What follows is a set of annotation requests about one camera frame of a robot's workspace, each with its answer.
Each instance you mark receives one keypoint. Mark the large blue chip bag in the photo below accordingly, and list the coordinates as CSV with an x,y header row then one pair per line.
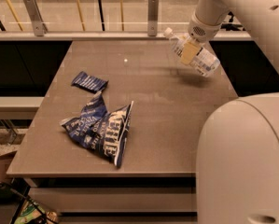
x,y
101,131

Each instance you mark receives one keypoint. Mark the clear plastic water bottle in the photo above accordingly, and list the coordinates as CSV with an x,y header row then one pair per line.
x,y
205,62

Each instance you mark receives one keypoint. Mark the small blue snack packet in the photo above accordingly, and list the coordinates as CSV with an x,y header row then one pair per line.
x,y
89,83

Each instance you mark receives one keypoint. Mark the metal railing bracket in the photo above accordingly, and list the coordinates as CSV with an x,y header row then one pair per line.
x,y
152,17
39,27

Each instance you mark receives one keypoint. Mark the middle metal railing bracket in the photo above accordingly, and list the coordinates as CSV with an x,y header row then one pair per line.
x,y
152,17

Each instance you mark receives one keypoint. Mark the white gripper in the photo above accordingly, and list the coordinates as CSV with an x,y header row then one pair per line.
x,y
201,31

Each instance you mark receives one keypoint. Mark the left metal railing bracket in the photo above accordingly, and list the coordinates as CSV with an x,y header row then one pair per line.
x,y
39,27

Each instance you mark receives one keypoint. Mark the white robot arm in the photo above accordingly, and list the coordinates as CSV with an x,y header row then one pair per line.
x,y
237,165

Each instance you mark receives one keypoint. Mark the green snack bag on floor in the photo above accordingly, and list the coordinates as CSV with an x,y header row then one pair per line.
x,y
33,213

